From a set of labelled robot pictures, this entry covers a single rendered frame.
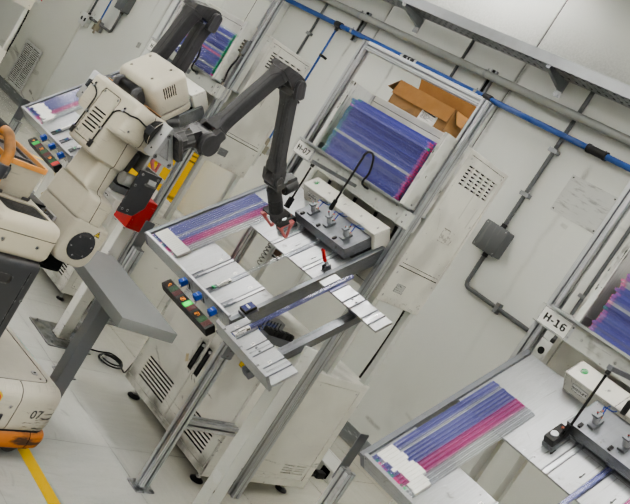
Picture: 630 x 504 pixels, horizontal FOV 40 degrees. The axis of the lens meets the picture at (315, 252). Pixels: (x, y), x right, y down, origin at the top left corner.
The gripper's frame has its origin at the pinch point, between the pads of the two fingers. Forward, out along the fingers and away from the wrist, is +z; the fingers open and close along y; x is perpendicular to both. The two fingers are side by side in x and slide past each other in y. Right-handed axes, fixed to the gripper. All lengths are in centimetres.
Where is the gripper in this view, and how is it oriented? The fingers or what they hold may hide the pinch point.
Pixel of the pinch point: (278, 230)
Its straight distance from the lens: 329.2
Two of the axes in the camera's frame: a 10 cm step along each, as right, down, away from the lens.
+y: -5.7, -4.7, 6.7
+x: -8.2, 4.0, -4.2
